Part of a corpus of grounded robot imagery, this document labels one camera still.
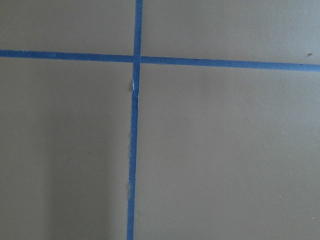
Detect vertical blue tape line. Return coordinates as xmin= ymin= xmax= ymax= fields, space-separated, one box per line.
xmin=126 ymin=0 xmax=143 ymax=240

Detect horizontal blue tape line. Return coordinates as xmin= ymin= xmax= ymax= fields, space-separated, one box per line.
xmin=0 ymin=49 xmax=320 ymax=72

